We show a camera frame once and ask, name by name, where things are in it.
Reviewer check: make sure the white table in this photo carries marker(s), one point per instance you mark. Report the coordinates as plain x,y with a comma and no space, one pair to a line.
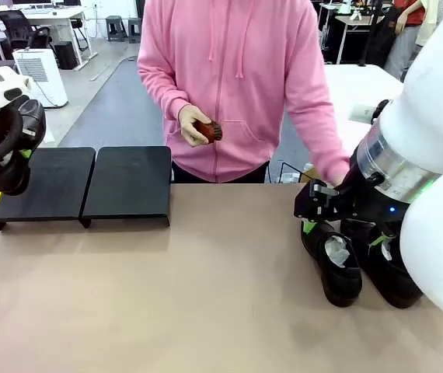
346,85

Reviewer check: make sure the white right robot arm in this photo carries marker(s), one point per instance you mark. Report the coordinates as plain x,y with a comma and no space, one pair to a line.
439,97

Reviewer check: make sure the black computer tower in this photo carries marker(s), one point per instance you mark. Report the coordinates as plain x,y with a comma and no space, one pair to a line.
66,54

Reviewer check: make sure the white office desk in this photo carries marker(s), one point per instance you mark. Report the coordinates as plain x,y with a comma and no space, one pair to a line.
50,15

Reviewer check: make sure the person's right hand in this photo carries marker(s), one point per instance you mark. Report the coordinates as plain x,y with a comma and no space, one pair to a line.
190,126

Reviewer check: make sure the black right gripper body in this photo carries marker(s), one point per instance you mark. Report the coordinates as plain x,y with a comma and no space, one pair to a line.
346,206

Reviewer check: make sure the person's left forearm pink sleeve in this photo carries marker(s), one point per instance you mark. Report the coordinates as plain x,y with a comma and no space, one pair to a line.
318,147

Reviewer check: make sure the person in red shirt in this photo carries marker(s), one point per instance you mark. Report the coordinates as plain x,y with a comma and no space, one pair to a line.
404,39

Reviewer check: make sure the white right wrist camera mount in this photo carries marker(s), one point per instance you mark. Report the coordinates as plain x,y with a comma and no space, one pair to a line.
361,113

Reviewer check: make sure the person in cream clothes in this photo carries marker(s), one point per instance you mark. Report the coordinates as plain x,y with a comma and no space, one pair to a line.
433,19

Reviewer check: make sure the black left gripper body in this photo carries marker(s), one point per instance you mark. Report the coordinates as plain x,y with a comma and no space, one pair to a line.
35,120

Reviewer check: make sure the dark background work table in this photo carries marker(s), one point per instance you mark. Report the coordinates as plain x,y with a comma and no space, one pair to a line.
357,19

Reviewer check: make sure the dark grey stool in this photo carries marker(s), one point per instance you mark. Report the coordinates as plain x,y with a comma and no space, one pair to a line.
134,29
115,27

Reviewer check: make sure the black shoe stand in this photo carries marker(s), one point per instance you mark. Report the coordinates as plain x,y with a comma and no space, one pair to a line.
128,182
58,182

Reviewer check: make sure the person's right forearm pink sleeve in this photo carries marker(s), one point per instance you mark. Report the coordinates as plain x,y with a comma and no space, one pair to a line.
163,93

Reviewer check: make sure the white air purifier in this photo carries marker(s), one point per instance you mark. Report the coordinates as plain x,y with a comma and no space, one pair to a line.
39,77

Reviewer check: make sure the person's left hand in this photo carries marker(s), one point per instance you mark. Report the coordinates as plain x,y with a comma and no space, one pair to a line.
338,179

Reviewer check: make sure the brown wooden shoe brush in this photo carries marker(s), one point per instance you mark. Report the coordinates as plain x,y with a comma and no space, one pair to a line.
211,132

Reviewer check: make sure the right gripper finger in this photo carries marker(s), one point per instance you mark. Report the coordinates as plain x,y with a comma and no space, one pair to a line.
308,227
379,239

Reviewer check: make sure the pink hoodie person torso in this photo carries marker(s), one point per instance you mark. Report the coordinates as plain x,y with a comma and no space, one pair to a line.
237,58

